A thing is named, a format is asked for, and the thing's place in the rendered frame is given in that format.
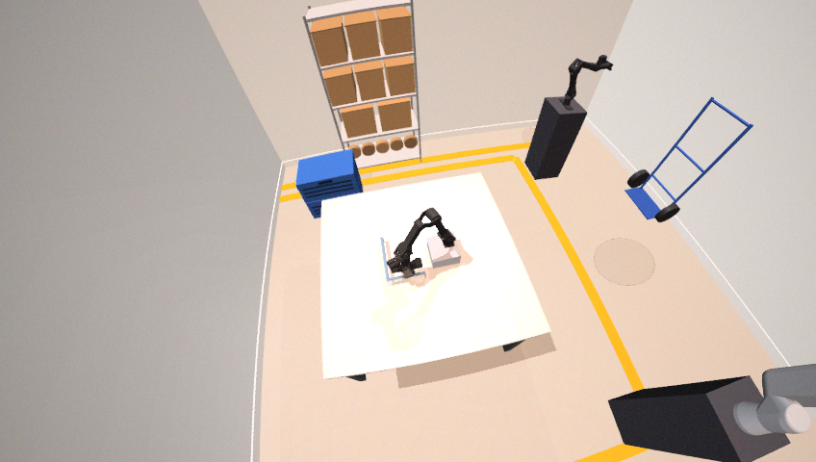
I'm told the clear l-shaped low wall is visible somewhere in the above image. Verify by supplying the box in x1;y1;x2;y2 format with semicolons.
387;275;425;285

